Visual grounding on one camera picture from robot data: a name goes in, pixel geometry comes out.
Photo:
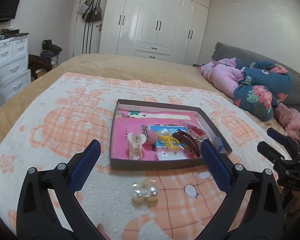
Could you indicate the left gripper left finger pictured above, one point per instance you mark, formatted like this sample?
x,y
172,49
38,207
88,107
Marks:
x,y
47,206

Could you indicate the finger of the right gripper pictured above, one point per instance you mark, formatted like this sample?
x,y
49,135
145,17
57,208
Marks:
x,y
271,154
278,137

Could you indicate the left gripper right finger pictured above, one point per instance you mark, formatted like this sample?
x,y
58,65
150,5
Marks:
x,y
252,207

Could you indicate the dark red hair claw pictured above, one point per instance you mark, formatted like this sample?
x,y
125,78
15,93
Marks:
x,y
190,146

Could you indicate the pearl hair clip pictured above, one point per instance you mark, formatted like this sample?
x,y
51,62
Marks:
x,y
145,192

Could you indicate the yellow rings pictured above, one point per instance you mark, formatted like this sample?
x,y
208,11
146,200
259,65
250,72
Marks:
x,y
168,138

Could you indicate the white earring card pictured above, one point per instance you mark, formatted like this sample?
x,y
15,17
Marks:
x,y
171,156

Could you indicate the pale pink hair clip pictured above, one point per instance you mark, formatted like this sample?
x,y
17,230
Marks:
x,y
135,143

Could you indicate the pink fuzzy hair clip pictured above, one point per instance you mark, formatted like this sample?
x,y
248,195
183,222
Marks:
x,y
151,137

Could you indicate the person's right hand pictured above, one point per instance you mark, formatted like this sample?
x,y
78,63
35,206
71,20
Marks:
x,y
290,200

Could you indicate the person's left hand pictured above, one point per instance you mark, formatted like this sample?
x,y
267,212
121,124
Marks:
x,y
101,229

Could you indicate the pink knitted blanket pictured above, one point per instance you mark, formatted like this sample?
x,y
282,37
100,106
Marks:
x,y
289,119

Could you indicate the grey headboard cushion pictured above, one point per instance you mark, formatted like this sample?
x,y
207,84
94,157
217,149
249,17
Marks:
x,y
289,83

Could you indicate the blue floral quilt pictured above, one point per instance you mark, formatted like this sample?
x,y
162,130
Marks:
x,y
255,93

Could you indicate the pink quilt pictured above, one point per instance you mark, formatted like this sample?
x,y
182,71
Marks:
x,y
223,74

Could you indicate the orange white patterned blanket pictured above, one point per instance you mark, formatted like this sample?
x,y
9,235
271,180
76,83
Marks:
x,y
78,108

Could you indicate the brown shallow cardboard box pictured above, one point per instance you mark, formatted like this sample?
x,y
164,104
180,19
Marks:
x,y
156,107

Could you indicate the tan bed sheet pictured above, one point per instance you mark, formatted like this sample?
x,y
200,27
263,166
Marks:
x,y
108,66

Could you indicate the white drawer cabinet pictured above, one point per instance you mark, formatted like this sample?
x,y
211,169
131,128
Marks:
x,y
15,74

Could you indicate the white wardrobe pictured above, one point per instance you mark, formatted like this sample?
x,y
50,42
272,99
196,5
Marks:
x,y
166,30

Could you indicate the dark clothes pile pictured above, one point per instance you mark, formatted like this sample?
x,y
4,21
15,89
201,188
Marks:
x,y
50,50

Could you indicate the white door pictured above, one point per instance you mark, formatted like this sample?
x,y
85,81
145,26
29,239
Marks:
x,y
84,38

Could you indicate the hanging bags on door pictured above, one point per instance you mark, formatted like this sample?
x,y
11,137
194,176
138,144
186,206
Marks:
x,y
90,11

